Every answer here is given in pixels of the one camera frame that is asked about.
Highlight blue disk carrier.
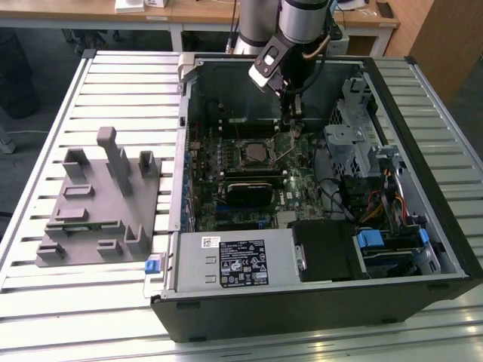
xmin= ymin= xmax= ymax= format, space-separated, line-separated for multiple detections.
xmin=355 ymin=229 xmax=385 ymax=251

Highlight wooden cabinet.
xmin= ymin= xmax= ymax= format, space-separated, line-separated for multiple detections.
xmin=384 ymin=0 xmax=483 ymax=105

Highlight grey case handle latch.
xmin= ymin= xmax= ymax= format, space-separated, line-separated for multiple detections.
xmin=176 ymin=53 xmax=198 ymax=82

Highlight black plastic shroud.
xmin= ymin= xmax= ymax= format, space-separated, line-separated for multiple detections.
xmin=292 ymin=219 xmax=359 ymax=284

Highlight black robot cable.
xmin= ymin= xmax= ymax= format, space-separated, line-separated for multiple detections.
xmin=285 ymin=0 xmax=340 ymax=95

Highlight silver disk bay frame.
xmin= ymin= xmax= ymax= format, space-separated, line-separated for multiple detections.
xmin=352 ymin=222 xmax=445 ymax=280

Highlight perforated metal drive cage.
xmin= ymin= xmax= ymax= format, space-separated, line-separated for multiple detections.
xmin=322 ymin=73 xmax=382 ymax=182

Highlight grey parts rack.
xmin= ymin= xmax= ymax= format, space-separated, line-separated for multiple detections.
xmin=34 ymin=126 xmax=163 ymax=268

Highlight CPU socket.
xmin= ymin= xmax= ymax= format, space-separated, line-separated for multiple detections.
xmin=235 ymin=137 xmax=278 ymax=167

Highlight green motherboard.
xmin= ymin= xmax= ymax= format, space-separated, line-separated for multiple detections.
xmin=186 ymin=112 xmax=325 ymax=233

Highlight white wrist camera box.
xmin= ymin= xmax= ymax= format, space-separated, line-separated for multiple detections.
xmin=248 ymin=35 xmax=290 ymax=92

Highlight green RAM stick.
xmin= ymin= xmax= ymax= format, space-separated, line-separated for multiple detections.
xmin=63 ymin=222 xmax=103 ymax=232

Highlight black RAM slot white clips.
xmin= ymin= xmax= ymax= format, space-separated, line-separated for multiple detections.
xmin=218 ymin=127 xmax=280 ymax=133
xmin=218 ymin=119 xmax=279 ymax=125

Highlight silver CPU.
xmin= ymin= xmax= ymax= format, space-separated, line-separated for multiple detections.
xmin=245 ymin=144 xmax=268 ymax=161

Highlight blue case latch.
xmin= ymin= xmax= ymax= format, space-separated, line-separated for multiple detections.
xmin=144 ymin=255 xmax=162 ymax=275

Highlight wooden desk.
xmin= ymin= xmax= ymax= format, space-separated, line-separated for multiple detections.
xmin=0 ymin=0 xmax=401 ymax=54

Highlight black graphics card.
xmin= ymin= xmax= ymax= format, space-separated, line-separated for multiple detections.
xmin=225 ymin=181 xmax=273 ymax=208

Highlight large white box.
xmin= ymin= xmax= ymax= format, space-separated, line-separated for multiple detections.
xmin=114 ymin=0 xmax=146 ymax=15

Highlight yellow red power wires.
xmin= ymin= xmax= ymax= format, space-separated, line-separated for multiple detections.
xmin=361 ymin=167 xmax=411 ymax=227

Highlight black open PC case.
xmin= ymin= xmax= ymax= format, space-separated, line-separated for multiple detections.
xmin=142 ymin=52 xmax=483 ymax=344

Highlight grey power supply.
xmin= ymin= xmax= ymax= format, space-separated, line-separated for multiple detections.
xmin=161 ymin=229 xmax=303 ymax=294

